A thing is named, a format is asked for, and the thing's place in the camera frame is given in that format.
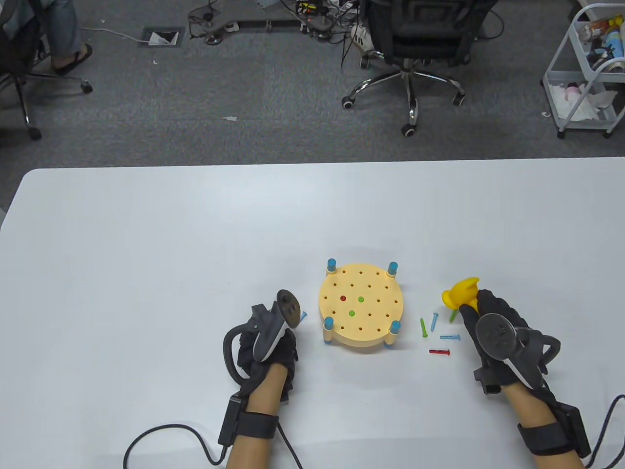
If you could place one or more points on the person's left hand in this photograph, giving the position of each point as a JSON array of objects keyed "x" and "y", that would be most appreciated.
[{"x": 285, "y": 349}]

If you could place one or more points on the person's right hand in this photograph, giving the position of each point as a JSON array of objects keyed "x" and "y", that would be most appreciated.
[{"x": 493, "y": 305}]

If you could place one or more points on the yellow toy hammer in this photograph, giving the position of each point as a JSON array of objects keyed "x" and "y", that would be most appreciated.
[{"x": 461, "y": 293}]

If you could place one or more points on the yellow round tap bench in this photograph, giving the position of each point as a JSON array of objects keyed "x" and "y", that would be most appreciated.
[{"x": 376, "y": 322}]

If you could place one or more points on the grey right hand controller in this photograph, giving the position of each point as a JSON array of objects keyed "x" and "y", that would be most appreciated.
[{"x": 495, "y": 332}]

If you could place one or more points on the grey hand controller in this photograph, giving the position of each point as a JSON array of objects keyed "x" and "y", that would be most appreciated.
[
  {"x": 495, "y": 332},
  {"x": 288, "y": 308}
]

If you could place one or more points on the grey left hand controller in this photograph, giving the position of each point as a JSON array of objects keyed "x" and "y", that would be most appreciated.
[{"x": 288, "y": 308}]

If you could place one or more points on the white rolling cart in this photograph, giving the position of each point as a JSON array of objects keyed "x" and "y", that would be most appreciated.
[{"x": 561, "y": 51}]

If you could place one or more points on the black office chair chrome base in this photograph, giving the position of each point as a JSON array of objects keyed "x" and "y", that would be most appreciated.
[{"x": 429, "y": 34}]

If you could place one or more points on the pile of colourful toys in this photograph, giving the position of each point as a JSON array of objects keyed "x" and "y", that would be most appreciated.
[{"x": 613, "y": 46}]

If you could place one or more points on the white shoe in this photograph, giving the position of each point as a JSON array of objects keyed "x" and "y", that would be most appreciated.
[{"x": 362, "y": 36}]

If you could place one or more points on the black chair with castors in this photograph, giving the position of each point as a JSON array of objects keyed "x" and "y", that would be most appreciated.
[{"x": 34, "y": 132}]

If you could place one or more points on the floor socket box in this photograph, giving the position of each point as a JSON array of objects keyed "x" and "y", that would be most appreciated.
[{"x": 161, "y": 38}]

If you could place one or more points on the black left wrist camera band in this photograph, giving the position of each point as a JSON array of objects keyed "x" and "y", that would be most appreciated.
[{"x": 254, "y": 425}]

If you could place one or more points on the black wrist camera band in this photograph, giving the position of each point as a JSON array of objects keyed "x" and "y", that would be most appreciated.
[
  {"x": 547, "y": 437},
  {"x": 254, "y": 425}
]

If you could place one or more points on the black right wrist camera band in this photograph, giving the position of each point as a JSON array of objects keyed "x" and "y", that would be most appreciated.
[{"x": 547, "y": 437}]

